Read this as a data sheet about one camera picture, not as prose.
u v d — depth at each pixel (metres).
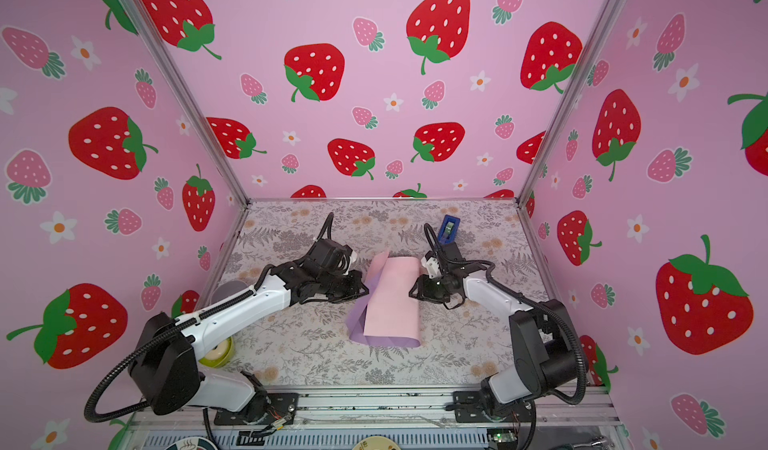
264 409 0.70
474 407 0.73
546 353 0.44
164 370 0.41
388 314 0.87
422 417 0.73
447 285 0.67
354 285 0.71
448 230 1.04
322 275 0.64
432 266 0.84
